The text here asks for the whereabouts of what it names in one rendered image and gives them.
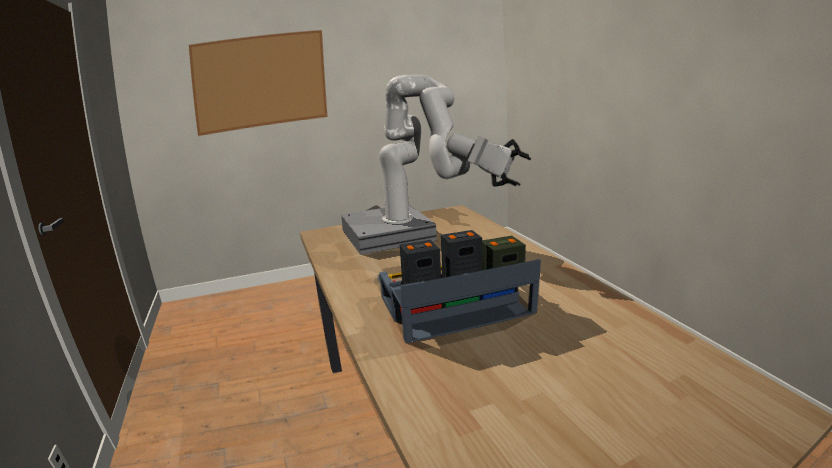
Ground red open bin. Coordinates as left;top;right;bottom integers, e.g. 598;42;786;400
411;303;442;314

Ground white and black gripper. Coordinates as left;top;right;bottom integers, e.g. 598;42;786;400
478;139;531;187

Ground olive green tool case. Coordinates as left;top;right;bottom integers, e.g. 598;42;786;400
482;236;526;270

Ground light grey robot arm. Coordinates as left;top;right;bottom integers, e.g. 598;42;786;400
379;75;488;224

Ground green bin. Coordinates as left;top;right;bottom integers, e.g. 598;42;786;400
442;296;479;308

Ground blue open bin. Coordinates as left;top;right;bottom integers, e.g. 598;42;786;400
480;288;515;300

